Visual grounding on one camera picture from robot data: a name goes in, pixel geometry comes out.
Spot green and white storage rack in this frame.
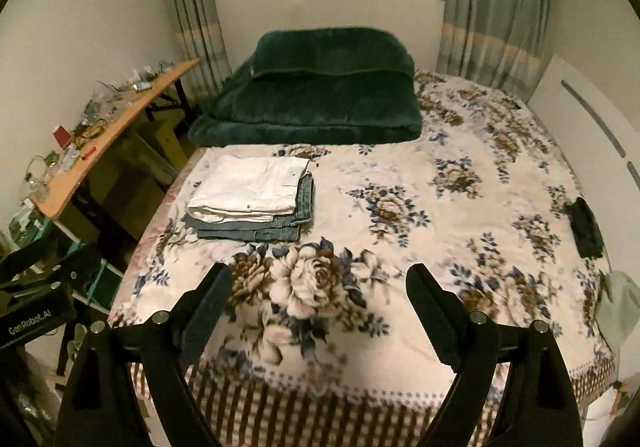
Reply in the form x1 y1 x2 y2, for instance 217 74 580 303
7 207 123 313

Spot folded grey-blue jeans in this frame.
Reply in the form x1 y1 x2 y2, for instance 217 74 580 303
182 172 317 243

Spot light green cloth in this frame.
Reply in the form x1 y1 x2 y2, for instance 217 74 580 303
595 271 640 353

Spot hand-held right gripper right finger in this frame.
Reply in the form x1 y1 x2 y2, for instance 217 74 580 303
406 263 585 447

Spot clutter of small table things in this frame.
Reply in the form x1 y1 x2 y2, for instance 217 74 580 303
27 62 171 198

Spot dark folded pants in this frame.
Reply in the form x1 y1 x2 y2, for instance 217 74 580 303
570 197 605 259

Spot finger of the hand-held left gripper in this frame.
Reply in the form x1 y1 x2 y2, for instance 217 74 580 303
0 246 103 300
0 233 55 274

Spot green striped curtain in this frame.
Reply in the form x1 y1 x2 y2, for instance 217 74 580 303
160 0 233 93
436 0 557 100

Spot wooden folding table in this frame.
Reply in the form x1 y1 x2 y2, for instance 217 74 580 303
30 58 202 220

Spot white pants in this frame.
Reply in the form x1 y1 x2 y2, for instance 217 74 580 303
186 156 312 224

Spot floral printed bed blanket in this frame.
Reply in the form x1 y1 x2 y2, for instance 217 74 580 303
107 70 621 447

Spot dark green folded quilt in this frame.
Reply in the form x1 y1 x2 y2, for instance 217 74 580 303
187 27 422 147

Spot white bed headboard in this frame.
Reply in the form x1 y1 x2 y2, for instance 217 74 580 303
527 54 640 248

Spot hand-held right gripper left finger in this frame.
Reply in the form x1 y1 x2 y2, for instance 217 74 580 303
57 262 235 447

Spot cardboard box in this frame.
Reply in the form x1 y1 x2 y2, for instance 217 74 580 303
125 110 192 175

